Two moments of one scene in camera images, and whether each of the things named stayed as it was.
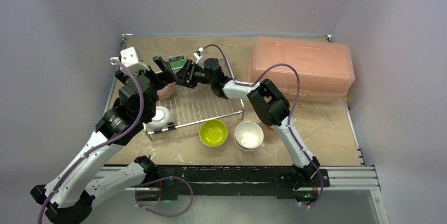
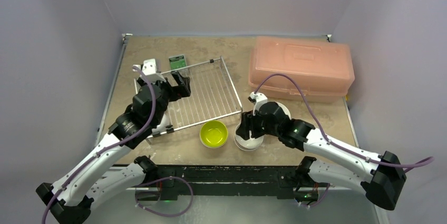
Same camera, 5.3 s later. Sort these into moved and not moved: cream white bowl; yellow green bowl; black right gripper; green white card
Moved: black right gripper
Not moved: cream white bowl; yellow green bowl; green white card
